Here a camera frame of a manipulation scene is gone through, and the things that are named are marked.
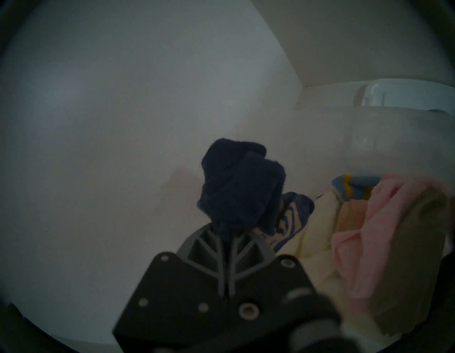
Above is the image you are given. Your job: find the clear plastic storage bin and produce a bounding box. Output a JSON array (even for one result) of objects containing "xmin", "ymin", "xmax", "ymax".
[{"xmin": 227, "ymin": 106, "xmax": 455, "ymax": 353}]

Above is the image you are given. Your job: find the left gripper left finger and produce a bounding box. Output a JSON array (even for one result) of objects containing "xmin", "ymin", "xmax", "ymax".
[{"xmin": 113, "ymin": 223, "xmax": 228, "ymax": 353}]

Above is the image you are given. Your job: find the white wardrobe cabinet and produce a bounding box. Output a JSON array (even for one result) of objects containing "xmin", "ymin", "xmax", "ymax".
[{"xmin": 0, "ymin": 0, "xmax": 455, "ymax": 353}]

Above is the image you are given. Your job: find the pink fuzzy sock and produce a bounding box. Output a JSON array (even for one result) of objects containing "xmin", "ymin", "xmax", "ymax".
[{"xmin": 331, "ymin": 174, "xmax": 454, "ymax": 299}]

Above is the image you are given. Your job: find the olive green knit sock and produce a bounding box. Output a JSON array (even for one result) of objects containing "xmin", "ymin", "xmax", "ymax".
[{"xmin": 368, "ymin": 189, "xmax": 450, "ymax": 337}]

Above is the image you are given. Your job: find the cream yellow sock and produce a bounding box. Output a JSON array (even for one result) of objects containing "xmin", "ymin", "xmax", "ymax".
[{"xmin": 294, "ymin": 190, "xmax": 391, "ymax": 353}]

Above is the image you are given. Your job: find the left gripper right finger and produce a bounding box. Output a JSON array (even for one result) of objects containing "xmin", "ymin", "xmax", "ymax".
[{"xmin": 227, "ymin": 230, "xmax": 317, "ymax": 321}]

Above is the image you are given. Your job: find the navy blue striped sock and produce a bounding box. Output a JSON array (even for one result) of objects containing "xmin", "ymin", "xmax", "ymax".
[{"xmin": 197, "ymin": 138, "xmax": 315, "ymax": 252}]

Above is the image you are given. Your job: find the light blue yellow-striped sock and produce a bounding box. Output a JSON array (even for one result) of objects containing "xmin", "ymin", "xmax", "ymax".
[{"xmin": 331, "ymin": 174, "xmax": 383, "ymax": 202}]

